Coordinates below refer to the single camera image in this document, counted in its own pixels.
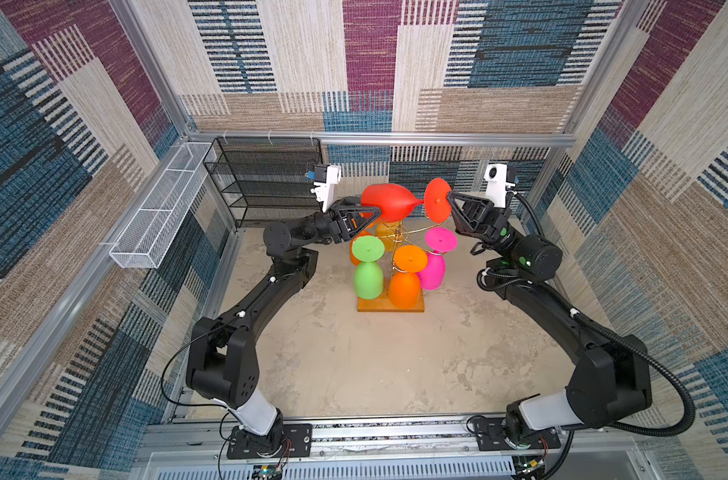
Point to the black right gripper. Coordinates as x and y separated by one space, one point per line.
461 220

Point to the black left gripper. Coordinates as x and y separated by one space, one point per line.
340 217

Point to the red plastic wine glass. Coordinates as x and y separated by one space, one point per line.
396 202

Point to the pink plastic wine glass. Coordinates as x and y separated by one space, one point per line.
440 241

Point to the orange front wine glass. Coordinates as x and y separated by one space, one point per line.
405 287

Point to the orange wine glass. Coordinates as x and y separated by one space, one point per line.
405 287
354 260

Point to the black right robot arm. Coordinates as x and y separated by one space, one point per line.
612 373

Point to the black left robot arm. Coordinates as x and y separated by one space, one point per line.
223 366

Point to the orange back wine glass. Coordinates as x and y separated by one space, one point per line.
354 260

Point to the yellow plastic wine glass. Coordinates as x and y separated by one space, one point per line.
390 233

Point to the green plastic wine glass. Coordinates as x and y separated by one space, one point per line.
368 276

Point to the black mesh shelf rack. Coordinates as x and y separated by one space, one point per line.
264 180

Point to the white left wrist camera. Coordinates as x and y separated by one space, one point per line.
325 178

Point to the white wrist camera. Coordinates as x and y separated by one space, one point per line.
325 178
501 184

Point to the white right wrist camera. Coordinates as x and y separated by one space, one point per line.
501 184

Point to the gold wire wine glass rack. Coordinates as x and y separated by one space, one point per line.
382 303

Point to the white wire mesh basket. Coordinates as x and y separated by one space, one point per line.
146 240

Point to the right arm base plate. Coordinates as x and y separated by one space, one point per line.
495 433

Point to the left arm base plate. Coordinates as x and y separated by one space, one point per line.
294 440

